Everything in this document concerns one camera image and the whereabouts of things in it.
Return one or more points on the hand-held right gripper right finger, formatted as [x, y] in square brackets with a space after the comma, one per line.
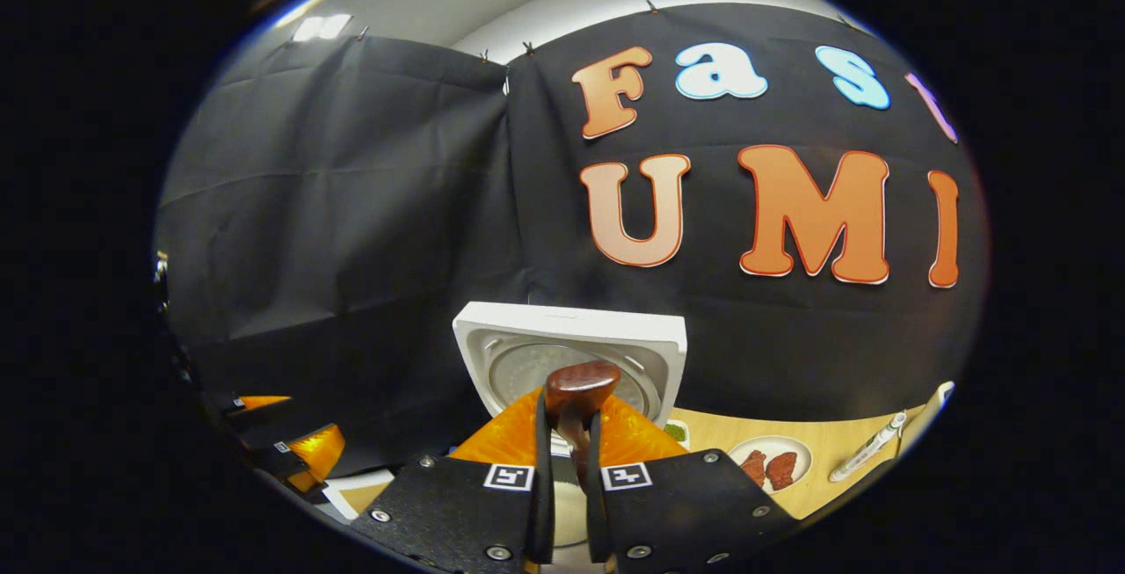
[598, 512]

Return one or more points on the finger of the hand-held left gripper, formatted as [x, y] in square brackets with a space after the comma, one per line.
[246, 405]
[303, 455]

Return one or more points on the white divided sauce dish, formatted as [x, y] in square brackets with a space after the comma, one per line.
[675, 432]

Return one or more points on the brown meat piece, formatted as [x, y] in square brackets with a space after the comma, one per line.
[754, 467]
[782, 470]

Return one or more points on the white drink bottle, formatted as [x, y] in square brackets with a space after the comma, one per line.
[866, 448]

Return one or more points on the white round plate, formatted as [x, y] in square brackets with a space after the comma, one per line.
[778, 444]

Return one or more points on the white rice cooker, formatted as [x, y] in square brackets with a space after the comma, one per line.
[571, 328]

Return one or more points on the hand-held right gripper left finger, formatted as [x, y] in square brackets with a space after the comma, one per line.
[543, 504]

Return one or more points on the ceiling light panel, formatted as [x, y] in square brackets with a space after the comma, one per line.
[321, 27]

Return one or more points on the black backdrop cloth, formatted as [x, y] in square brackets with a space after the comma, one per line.
[352, 205]

